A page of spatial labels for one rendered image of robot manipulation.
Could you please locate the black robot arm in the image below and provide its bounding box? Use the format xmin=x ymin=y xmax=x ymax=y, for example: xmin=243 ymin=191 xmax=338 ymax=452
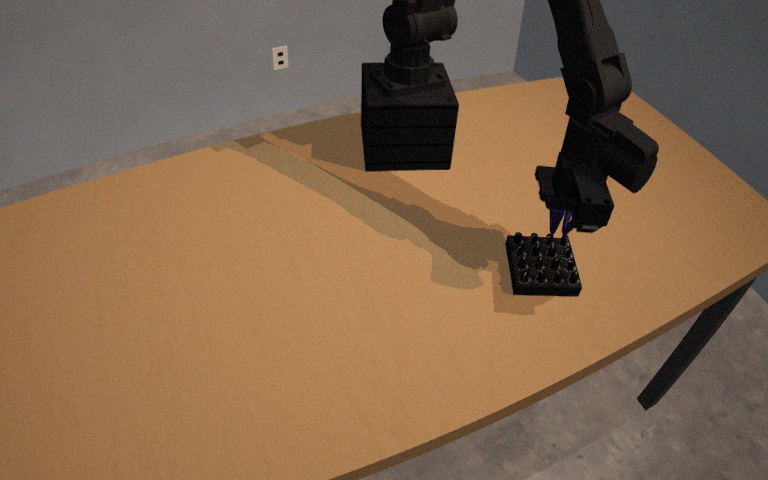
xmin=370 ymin=0 xmax=659 ymax=233

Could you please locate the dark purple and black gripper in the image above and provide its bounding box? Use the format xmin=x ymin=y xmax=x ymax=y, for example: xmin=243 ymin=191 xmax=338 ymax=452
xmin=535 ymin=145 xmax=597 ymax=237

